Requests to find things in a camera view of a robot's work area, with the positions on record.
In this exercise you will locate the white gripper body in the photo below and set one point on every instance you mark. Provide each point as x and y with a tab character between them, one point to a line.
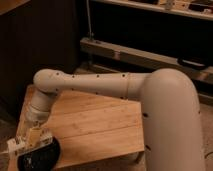
17	146

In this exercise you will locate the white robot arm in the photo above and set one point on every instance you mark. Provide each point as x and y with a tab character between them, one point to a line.
170	114

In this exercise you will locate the black ceramic bowl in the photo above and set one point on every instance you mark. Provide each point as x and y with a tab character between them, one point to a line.
43	159

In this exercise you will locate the wooden table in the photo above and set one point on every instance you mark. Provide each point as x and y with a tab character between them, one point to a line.
91	127

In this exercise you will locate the metal pole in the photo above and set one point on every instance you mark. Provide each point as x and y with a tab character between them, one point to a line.
90	33

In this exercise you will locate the wooden shelf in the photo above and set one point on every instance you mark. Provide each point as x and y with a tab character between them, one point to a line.
175	7

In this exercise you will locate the black case handle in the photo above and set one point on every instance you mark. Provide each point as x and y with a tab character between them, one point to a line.
193	65

